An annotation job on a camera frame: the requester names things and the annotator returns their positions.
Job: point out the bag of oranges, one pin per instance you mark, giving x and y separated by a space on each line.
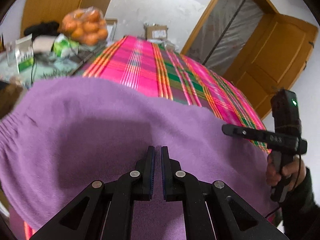
85 25

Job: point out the purple fleece garment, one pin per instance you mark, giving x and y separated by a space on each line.
68 132

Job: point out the person's right hand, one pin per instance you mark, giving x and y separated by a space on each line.
296 170

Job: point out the pink plaid bed sheet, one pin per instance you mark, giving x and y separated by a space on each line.
157 73

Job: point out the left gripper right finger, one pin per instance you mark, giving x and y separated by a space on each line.
212 210

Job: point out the black sleeve right forearm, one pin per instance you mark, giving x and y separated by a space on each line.
300 212

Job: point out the wooden door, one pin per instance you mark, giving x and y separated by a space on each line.
273 58

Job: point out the green white milk carton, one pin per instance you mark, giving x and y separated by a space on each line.
24 53

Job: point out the black clothing pile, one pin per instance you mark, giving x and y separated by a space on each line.
42 29

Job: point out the cream folded cloth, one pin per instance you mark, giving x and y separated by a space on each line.
43 44

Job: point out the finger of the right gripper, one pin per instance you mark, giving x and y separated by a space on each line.
244 132

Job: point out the green tissue pack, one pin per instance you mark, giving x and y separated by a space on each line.
65 47

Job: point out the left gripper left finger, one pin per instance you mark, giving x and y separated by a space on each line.
104 210

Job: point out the cardboard box with label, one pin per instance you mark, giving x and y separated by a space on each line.
156 32

